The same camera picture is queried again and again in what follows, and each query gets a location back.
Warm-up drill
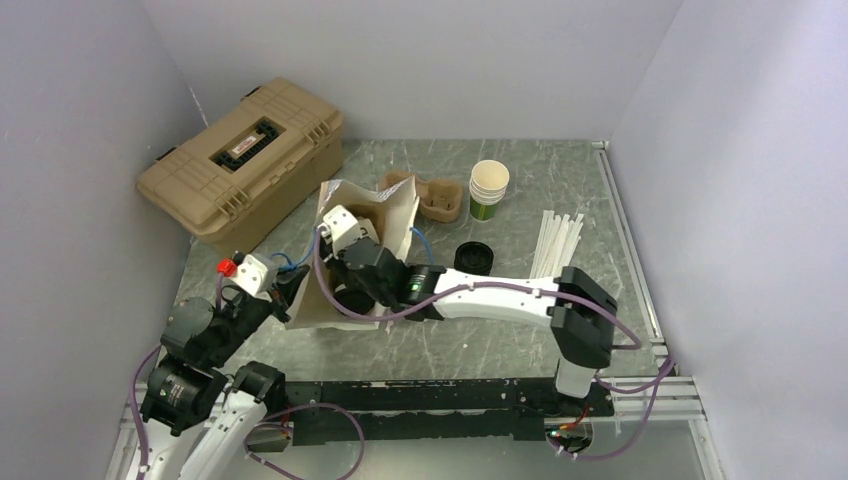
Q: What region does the blue checkered paper bag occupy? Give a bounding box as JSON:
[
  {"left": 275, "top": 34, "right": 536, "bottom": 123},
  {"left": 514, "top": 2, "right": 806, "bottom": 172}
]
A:
[{"left": 285, "top": 179, "right": 419, "bottom": 331}]

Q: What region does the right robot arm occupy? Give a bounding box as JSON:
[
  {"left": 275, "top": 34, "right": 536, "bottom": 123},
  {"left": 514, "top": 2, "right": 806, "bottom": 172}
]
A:
[{"left": 319, "top": 238, "right": 618, "bottom": 415}]

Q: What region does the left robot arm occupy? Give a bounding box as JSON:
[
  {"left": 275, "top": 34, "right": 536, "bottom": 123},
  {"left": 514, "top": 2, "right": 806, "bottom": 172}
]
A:
[{"left": 130, "top": 266, "right": 310, "bottom": 479}]

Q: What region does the brown cardboard cup carrier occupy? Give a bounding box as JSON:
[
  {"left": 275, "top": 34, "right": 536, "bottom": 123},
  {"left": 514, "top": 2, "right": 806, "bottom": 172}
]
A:
[{"left": 378, "top": 170, "right": 464, "bottom": 223}]

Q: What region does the stack of black lids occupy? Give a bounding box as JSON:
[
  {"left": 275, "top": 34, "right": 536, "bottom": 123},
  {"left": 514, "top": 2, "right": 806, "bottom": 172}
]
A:
[{"left": 453, "top": 241, "right": 494, "bottom": 276}]

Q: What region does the tan plastic toolbox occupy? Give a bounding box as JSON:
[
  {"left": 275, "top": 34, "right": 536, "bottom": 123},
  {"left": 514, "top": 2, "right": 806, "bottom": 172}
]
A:
[{"left": 137, "top": 78, "right": 344, "bottom": 256}]

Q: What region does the stack of paper cups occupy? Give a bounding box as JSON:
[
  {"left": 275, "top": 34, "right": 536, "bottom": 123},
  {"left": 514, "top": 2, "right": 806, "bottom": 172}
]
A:
[{"left": 469, "top": 159, "right": 510, "bottom": 221}]

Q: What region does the bundle of white straws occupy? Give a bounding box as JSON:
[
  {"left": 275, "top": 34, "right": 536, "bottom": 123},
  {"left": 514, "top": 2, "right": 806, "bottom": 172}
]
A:
[{"left": 529, "top": 210, "right": 585, "bottom": 279}]

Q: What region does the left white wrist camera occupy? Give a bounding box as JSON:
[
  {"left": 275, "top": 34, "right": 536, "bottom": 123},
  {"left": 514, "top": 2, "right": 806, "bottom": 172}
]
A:
[{"left": 216, "top": 251, "right": 279, "bottom": 297}]

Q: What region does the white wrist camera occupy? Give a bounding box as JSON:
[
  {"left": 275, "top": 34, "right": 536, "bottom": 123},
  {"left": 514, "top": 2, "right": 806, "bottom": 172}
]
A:
[
  {"left": 216, "top": 251, "right": 279, "bottom": 297},
  {"left": 318, "top": 205, "right": 363, "bottom": 256}
]

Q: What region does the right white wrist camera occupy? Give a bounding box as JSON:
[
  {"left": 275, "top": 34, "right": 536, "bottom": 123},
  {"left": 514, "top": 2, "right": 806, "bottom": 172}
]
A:
[{"left": 318, "top": 205, "right": 363, "bottom": 256}]

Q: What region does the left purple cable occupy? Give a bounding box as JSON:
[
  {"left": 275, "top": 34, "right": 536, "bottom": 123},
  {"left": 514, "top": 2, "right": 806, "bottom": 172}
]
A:
[{"left": 127, "top": 271, "right": 366, "bottom": 480}]

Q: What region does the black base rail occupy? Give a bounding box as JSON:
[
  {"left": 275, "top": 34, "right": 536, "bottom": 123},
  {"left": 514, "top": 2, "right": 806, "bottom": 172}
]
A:
[{"left": 218, "top": 360, "right": 598, "bottom": 446}]

